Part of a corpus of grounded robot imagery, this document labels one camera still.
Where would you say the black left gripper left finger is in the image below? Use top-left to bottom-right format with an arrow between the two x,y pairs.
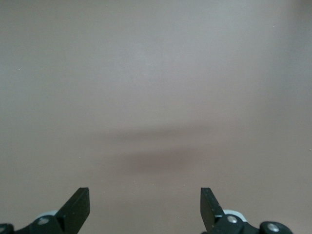
0,187 -> 91,234

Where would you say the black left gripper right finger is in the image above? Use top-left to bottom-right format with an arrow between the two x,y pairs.
200,187 -> 293,234

